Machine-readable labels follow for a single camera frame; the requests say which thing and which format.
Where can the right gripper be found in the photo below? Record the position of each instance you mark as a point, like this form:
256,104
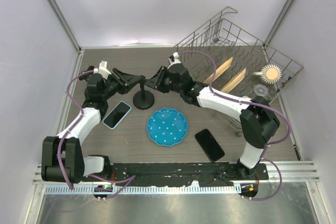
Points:
154,82

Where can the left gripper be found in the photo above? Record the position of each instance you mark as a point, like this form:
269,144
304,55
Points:
129,81

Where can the black phone stand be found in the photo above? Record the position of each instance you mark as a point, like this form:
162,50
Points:
143,99

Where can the black phone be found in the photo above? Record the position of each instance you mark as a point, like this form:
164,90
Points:
209,145

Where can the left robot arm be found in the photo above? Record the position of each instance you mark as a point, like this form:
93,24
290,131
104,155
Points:
62,159

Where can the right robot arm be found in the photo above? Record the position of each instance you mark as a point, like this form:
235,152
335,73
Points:
258,122

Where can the phone in blue case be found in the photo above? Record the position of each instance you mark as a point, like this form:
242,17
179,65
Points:
116,115

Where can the blue polka dot plate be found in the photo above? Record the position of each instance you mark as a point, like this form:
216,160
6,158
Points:
167,127

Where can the beige plate, rear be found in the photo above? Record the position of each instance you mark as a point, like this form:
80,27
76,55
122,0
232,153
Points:
219,71

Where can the beige plate, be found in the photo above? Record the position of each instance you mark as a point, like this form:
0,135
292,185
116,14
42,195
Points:
219,71
234,81

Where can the beige plate, front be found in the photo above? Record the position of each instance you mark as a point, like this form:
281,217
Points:
234,81

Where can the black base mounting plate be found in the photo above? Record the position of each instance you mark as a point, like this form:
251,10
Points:
183,174

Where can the clear glass cup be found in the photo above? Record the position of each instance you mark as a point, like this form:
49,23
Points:
261,90

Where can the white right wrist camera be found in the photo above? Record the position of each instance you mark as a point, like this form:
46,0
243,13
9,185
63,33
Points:
174,59

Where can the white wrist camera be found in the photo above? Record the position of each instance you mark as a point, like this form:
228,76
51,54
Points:
174,59
102,70

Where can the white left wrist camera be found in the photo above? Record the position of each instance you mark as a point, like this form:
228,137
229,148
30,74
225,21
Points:
102,70

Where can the grey wire dish rack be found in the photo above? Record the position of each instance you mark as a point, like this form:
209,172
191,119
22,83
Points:
218,39

